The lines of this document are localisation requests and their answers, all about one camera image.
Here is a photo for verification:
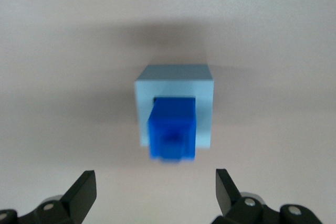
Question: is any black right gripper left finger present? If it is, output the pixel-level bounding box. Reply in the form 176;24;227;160
0;170;97;224

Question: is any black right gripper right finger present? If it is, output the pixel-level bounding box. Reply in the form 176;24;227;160
211;168;322;224

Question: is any blue plastic insert part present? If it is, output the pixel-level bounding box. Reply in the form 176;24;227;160
148;97;197;164

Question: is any gray square socket base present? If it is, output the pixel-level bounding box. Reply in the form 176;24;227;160
133;64;214;150

